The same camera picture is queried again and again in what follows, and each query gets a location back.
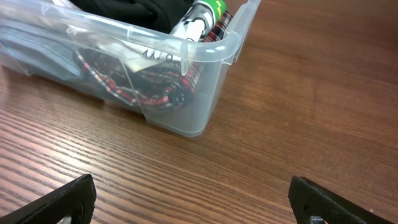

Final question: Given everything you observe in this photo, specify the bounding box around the red plaid shirt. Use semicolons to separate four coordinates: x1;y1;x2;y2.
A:
74;11;234;110

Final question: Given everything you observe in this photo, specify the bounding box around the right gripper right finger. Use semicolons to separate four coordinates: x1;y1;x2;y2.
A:
288;176;392;224

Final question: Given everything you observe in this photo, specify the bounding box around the clear plastic storage container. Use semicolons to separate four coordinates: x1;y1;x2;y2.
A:
1;1;259;137

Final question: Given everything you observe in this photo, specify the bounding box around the black garment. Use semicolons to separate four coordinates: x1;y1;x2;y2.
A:
72;0;193;34

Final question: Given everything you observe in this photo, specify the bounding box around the white printed t-shirt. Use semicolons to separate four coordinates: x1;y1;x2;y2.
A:
52;0;226;72

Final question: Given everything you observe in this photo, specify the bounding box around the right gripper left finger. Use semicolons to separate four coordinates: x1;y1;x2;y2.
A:
1;174;96;224

